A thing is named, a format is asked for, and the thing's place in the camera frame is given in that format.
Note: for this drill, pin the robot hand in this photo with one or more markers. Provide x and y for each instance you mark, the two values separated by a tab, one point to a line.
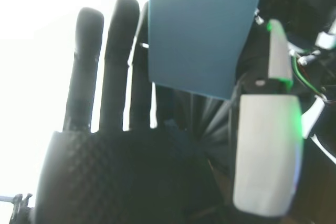
131	176

